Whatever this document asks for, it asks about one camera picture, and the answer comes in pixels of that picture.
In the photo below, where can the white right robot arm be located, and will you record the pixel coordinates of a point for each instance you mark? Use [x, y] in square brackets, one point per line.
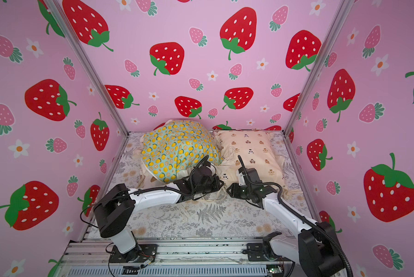
[315, 246]

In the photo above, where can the floral grey table mat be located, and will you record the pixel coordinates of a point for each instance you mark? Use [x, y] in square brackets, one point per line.
[214, 216]

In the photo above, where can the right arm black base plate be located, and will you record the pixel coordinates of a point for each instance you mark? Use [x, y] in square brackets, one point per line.
[260, 252]

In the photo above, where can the cream bear print pillow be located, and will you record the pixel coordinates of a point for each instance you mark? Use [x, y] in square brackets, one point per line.
[255, 149]

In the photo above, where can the aluminium frame post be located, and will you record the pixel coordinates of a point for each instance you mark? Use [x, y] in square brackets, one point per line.
[75, 43]
[335, 27]

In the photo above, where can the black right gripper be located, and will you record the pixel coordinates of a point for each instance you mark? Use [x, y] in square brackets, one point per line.
[237, 188]

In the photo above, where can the lemon print pillow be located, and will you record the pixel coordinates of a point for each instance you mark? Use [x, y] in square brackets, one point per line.
[174, 149]

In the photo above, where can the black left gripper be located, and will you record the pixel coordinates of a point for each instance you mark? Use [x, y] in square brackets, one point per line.
[216, 187]

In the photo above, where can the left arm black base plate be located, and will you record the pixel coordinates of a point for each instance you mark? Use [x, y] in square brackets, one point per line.
[140, 254]

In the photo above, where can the left aluminium frame post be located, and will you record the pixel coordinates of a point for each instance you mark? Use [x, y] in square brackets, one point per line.
[75, 43]

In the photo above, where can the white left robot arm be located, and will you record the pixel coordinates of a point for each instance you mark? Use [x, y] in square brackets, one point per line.
[114, 210]

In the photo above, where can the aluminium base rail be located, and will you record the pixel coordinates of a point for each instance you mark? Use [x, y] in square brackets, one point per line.
[192, 257]

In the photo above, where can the cream large-bear print pillow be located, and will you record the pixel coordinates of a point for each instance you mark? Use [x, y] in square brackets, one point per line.
[146, 173]

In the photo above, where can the right aluminium frame post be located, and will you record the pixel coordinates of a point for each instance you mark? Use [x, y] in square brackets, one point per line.
[335, 27]

